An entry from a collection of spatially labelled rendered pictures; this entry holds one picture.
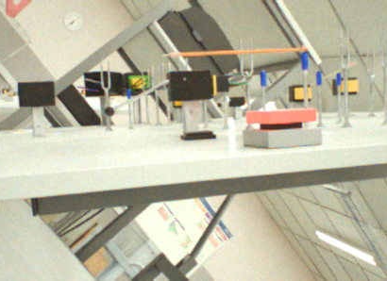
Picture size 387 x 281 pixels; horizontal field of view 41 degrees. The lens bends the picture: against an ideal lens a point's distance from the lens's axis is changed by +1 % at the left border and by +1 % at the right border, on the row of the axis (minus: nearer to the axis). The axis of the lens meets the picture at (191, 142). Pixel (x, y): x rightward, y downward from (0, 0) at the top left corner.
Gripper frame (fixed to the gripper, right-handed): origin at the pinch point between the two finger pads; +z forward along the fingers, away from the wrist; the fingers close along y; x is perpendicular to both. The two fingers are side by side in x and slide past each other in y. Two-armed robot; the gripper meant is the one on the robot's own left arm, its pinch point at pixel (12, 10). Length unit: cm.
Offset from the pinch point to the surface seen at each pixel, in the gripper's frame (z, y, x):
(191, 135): 8.5, -36.4, -24.2
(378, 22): -131, 215, -227
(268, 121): 5, -55, -23
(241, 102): -9, 36, -64
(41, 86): 9.9, -0.2, -9.1
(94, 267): 231, 692, -261
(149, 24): -22, 65, -38
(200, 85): 1.6, -31.0, -24.9
